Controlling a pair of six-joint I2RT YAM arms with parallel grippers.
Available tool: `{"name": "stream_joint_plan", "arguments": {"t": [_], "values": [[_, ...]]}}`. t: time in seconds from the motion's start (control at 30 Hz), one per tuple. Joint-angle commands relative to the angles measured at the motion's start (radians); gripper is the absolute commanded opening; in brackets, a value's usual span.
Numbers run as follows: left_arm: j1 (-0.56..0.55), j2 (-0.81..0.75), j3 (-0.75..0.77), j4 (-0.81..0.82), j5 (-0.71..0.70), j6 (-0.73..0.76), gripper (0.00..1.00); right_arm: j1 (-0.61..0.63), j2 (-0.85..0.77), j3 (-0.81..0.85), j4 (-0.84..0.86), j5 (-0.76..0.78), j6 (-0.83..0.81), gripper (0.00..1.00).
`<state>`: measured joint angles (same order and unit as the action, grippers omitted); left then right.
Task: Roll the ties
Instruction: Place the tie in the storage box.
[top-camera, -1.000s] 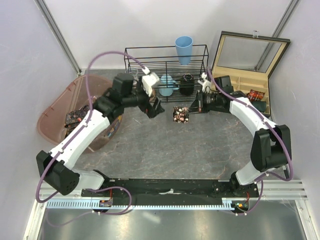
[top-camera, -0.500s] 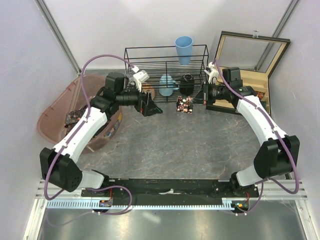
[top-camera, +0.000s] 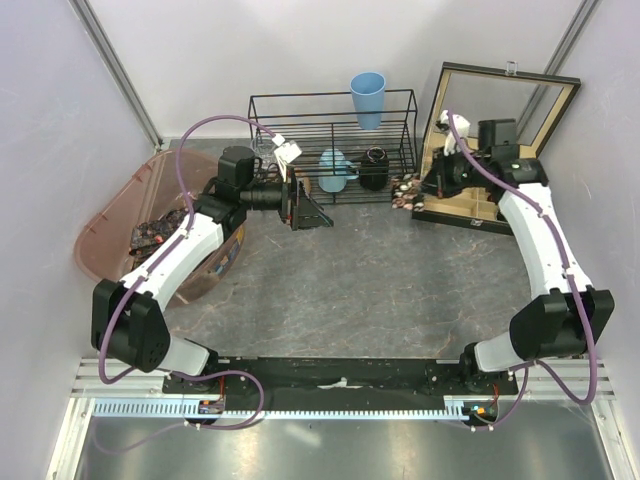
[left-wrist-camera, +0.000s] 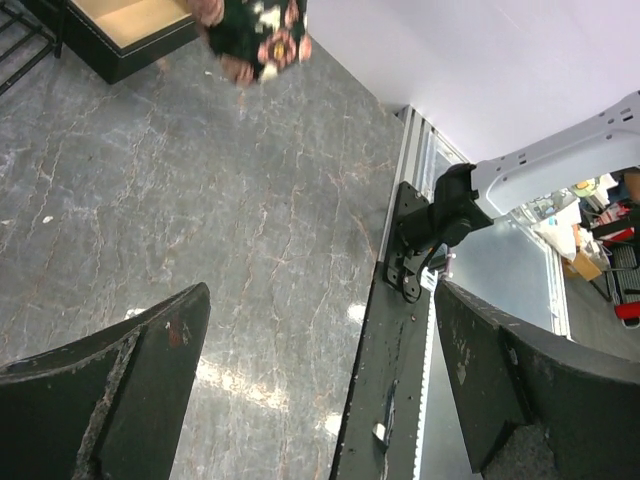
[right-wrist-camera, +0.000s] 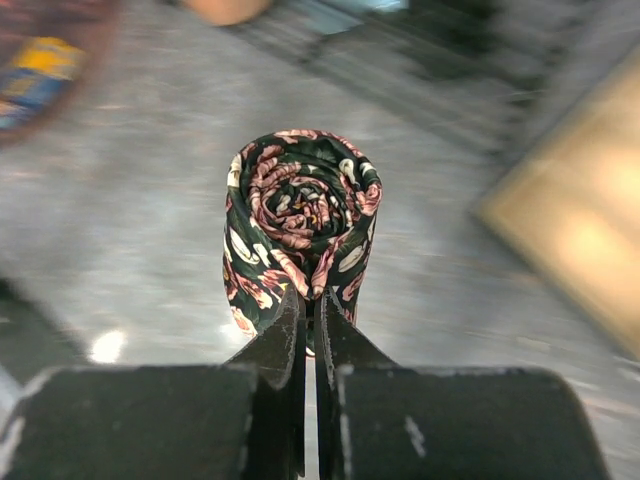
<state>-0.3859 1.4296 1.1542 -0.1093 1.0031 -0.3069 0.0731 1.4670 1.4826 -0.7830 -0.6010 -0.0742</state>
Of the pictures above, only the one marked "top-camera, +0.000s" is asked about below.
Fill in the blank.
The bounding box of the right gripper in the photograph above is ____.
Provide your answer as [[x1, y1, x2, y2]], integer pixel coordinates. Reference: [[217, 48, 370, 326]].
[[419, 143, 491, 199]]

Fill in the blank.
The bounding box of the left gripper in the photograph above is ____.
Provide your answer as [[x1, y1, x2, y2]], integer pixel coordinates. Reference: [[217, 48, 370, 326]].
[[241, 166, 333, 231]]

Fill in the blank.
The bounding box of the black floral rose tie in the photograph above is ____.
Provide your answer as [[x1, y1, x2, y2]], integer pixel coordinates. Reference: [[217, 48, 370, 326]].
[[390, 174, 425, 212]]

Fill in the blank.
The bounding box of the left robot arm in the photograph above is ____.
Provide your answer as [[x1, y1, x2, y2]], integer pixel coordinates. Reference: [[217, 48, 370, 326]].
[[91, 142, 333, 393]]

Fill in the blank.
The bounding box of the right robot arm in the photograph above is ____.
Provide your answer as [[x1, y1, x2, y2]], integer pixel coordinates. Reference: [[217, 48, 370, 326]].
[[421, 111, 614, 394]]

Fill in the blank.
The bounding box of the light blue mug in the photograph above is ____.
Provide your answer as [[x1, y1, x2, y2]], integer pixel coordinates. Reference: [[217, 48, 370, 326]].
[[318, 149, 359, 193]]

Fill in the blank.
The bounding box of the black cup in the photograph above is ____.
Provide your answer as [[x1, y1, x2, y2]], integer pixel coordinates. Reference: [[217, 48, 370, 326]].
[[359, 146, 389, 192]]

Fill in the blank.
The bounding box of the clear drinking glass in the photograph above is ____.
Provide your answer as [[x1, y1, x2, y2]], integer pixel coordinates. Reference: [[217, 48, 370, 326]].
[[250, 136, 276, 169]]

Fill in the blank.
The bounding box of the wooden tie storage box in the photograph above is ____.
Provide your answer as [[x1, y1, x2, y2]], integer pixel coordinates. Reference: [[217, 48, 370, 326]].
[[412, 62, 582, 235]]

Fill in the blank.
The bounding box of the tall blue plastic cup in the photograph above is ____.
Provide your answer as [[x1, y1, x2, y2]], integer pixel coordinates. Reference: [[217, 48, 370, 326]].
[[350, 72, 386, 130]]

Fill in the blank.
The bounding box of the dark floral tie in basket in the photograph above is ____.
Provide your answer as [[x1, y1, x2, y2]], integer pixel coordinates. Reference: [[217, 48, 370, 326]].
[[129, 209, 187, 261]]

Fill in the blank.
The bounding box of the pink plastic basket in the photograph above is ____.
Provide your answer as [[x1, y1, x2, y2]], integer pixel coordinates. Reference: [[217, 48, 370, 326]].
[[74, 150, 246, 308]]

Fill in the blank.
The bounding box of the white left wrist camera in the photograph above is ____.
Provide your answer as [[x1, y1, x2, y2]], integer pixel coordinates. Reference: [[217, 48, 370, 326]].
[[271, 134, 302, 179]]

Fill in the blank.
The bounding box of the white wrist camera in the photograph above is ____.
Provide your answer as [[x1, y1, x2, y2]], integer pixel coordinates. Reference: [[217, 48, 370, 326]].
[[435, 109, 471, 156], [271, 134, 302, 179]]

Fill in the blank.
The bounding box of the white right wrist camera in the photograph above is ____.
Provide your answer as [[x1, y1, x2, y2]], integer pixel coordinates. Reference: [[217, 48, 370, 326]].
[[435, 109, 471, 156]]

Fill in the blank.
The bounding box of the black wire rack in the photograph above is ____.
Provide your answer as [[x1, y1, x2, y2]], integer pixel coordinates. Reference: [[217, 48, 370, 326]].
[[248, 89, 418, 205]]

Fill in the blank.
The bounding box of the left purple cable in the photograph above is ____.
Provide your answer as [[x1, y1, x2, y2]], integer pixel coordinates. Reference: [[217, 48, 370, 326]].
[[92, 114, 286, 455]]

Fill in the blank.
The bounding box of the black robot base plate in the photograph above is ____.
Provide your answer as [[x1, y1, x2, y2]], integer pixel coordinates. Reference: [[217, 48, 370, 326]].
[[162, 357, 518, 410]]

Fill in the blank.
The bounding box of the grey slotted cable duct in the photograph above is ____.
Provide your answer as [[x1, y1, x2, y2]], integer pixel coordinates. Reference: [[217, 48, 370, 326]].
[[92, 398, 492, 421]]

